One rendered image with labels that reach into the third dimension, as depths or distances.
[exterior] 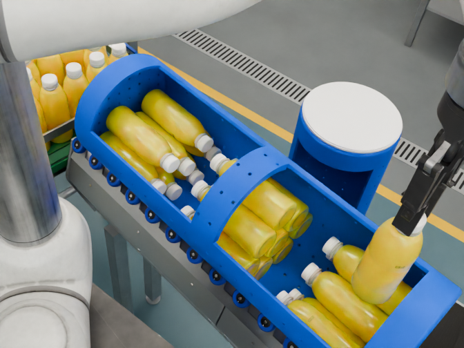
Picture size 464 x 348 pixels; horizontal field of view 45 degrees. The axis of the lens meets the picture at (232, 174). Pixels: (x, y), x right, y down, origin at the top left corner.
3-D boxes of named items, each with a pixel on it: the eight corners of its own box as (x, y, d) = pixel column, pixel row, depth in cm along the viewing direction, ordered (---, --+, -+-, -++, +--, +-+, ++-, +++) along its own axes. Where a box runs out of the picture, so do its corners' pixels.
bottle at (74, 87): (66, 130, 158) (56, 79, 144) (72, 113, 162) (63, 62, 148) (92, 132, 158) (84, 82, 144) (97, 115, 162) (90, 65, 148)
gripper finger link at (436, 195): (424, 176, 76) (428, 173, 76) (408, 206, 81) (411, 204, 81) (444, 189, 74) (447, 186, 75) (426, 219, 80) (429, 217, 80)
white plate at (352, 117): (300, 76, 161) (300, 79, 162) (304, 146, 143) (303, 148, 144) (394, 85, 162) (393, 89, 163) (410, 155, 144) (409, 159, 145)
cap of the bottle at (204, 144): (206, 131, 130) (212, 135, 129) (208, 140, 133) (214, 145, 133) (195, 141, 129) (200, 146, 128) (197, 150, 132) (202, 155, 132)
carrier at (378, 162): (259, 244, 229) (259, 307, 210) (298, 79, 162) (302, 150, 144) (329, 250, 230) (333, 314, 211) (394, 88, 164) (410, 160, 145)
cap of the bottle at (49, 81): (54, 90, 141) (54, 84, 140) (39, 88, 141) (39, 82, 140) (60, 80, 144) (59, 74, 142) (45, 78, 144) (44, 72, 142)
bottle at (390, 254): (347, 267, 96) (380, 201, 82) (387, 268, 97) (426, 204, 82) (354, 304, 91) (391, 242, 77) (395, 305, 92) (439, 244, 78)
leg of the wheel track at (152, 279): (152, 307, 222) (148, 214, 175) (143, 297, 225) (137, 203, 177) (163, 298, 225) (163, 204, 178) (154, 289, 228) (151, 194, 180)
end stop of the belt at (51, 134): (32, 150, 145) (30, 142, 143) (30, 148, 146) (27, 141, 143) (150, 86, 166) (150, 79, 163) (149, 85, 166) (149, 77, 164)
